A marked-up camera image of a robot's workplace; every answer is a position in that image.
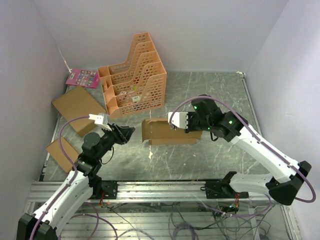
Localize orange plastic file organizer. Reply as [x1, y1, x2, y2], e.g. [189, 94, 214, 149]
[97, 32, 167, 120]

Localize small folded cardboard box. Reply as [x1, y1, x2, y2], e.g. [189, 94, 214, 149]
[46, 137, 80, 173]

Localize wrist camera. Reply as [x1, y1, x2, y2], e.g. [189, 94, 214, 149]
[88, 113, 112, 131]
[167, 112, 188, 130]

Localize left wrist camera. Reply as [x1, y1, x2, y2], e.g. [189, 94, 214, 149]
[88, 113, 112, 131]

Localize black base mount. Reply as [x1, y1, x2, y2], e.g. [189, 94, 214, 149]
[101, 180, 118, 200]
[200, 171, 249, 199]

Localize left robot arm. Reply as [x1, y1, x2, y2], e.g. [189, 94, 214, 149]
[16, 124, 135, 240]

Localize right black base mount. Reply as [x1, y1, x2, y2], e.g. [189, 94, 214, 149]
[200, 171, 249, 199]

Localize large folded cardboard box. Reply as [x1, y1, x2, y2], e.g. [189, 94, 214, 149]
[51, 86, 106, 137]

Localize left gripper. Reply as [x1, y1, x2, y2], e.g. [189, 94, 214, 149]
[95, 122, 135, 160]

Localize brown cardboard box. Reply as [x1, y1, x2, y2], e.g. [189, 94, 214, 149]
[141, 117, 203, 146]

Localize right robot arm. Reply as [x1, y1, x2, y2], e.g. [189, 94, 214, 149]
[184, 94, 312, 206]

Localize pink sticker sheet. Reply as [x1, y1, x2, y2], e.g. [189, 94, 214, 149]
[65, 68, 100, 89]

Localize aluminium mounting rail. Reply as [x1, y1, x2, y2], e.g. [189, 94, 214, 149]
[27, 181, 268, 203]

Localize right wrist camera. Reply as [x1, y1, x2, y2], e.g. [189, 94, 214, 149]
[167, 112, 188, 130]

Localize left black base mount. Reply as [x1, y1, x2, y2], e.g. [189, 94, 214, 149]
[101, 180, 118, 200]

